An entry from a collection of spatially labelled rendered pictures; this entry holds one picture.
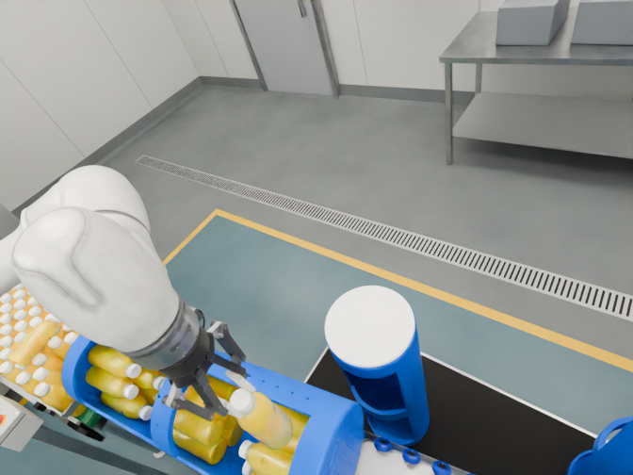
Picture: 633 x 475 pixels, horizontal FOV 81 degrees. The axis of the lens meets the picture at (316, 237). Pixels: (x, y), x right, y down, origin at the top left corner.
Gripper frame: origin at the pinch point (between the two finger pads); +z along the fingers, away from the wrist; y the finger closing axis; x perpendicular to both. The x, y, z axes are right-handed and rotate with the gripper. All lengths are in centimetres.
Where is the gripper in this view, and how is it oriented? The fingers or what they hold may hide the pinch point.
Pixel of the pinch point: (235, 394)
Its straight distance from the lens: 69.5
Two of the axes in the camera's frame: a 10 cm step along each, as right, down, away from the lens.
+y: 4.0, -7.4, 5.4
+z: 2.6, 6.6, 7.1
